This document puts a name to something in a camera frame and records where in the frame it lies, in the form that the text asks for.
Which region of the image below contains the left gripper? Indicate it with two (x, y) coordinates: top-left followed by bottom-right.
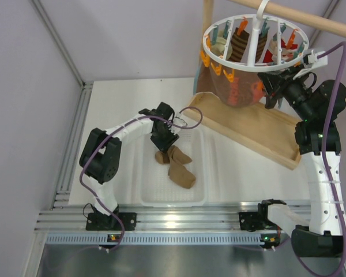
(151, 122), (179, 154)

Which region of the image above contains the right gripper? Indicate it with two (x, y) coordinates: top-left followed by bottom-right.
(259, 63), (314, 121)

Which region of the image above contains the orange clip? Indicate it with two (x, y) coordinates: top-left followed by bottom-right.
(251, 81), (264, 94)

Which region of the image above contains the tan sock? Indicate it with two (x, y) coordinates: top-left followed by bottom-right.
(155, 145), (196, 189)

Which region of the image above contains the white round clip hanger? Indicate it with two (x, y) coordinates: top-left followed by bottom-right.
(200, 1), (310, 72)

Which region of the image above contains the dark brown sock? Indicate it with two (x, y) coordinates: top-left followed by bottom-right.
(265, 93), (280, 110)

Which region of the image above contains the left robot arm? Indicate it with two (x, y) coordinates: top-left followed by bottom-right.
(79, 102), (179, 231)

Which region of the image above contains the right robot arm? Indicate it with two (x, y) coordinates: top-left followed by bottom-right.
(257, 68), (346, 257)

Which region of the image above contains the cream sock on hanger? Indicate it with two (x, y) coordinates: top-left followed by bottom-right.
(211, 29), (232, 60)

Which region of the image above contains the brown printed cloth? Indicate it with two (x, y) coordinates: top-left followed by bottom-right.
(193, 62), (265, 108)

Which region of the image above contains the red white sock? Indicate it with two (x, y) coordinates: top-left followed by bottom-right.
(263, 39), (298, 63)

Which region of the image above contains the striped brown sock right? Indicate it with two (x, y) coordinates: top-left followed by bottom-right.
(255, 35), (268, 63)

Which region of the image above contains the striped brown sock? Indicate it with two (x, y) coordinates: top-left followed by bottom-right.
(255, 35), (268, 63)
(228, 28), (250, 62)

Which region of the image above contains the striped brown sock left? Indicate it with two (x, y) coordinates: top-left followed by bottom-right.
(228, 28), (250, 62)

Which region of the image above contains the wooden hanging rack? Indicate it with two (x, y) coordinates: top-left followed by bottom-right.
(187, 1), (346, 169)

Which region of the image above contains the white plastic basket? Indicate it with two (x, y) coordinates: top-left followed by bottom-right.
(138, 129), (208, 207)

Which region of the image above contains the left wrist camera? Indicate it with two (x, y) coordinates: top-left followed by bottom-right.
(172, 114), (187, 129)

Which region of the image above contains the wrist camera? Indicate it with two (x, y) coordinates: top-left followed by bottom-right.
(172, 114), (187, 129)
(303, 48), (328, 69)

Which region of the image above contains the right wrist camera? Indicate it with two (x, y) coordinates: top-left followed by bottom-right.
(303, 48), (328, 69)

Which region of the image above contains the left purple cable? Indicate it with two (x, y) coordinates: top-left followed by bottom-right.
(79, 106), (203, 254)

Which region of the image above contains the slotted metal rail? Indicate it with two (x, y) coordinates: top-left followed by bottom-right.
(46, 230), (280, 246)

